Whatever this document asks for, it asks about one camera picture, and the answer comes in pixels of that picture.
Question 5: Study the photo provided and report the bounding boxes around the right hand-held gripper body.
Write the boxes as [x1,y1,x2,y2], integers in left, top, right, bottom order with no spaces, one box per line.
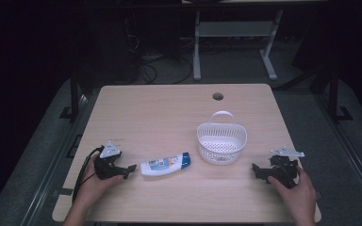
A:
[266,146,305,190]

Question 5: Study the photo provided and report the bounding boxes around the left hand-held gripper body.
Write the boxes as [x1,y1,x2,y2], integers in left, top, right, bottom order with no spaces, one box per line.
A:
[93,139,130,181]

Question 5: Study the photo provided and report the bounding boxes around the white blue-capped bottle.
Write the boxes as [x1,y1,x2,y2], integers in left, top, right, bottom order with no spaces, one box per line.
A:
[140,152,191,179]

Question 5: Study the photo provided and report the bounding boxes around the white plastic basket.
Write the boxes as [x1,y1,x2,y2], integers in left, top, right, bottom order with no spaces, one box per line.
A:
[196,110,248,166]

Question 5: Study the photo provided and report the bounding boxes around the person's left hand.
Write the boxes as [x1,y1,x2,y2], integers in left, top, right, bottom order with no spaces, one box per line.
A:
[74,153,124,208]

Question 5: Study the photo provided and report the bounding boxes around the person's right hand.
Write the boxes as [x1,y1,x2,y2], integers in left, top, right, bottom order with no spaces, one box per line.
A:
[267,165,318,219]

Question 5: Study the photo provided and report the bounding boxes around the black metal stand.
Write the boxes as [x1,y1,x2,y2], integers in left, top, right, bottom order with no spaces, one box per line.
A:
[58,67,88,123]
[310,67,354,123]

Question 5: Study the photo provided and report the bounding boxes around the black cable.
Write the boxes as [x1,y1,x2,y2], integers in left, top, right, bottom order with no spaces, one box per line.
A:
[72,145,106,203]

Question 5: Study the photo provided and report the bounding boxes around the black floor cables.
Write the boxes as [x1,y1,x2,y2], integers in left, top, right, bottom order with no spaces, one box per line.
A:
[123,34,194,86]

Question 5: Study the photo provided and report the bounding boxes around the white metal desk frame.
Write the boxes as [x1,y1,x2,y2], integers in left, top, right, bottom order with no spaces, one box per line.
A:
[191,8,285,82]

